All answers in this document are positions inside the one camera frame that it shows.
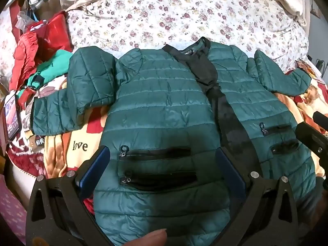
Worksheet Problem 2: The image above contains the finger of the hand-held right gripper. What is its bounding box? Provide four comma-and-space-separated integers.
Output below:
313, 111, 328, 128
295, 122, 328, 160

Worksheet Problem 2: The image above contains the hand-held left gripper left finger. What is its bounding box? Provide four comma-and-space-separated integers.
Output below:
26, 146, 110, 246

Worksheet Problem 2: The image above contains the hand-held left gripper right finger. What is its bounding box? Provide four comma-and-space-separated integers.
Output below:
216, 147, 299, 246

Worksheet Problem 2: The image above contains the dark green puffer jacket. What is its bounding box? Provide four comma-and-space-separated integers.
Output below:
30, 37, 317, 246

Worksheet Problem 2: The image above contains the person's left hand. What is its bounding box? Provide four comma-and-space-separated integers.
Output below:
122, 229, 168, 246

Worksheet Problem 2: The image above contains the yellow red printed blanket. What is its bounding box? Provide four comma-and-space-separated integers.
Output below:
6, 61, 328, 211

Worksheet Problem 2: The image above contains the pink floral cloth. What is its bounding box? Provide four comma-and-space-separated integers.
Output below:
0, 181, 28, 239

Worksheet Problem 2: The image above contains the smartphone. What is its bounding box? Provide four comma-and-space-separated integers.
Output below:
3, 94, 23, 142

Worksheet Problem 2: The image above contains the teal green garment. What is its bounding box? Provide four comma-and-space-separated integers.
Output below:
24, 50, 74, 91

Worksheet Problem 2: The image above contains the red puffer jacket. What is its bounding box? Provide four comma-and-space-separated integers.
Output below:
11, 32, 42, 93

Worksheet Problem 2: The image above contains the red bag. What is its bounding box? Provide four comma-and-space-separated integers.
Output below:
33, 11, 74, 62

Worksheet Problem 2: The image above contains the floral quilt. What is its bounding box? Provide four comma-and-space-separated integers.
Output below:
65, 0, 311, 73

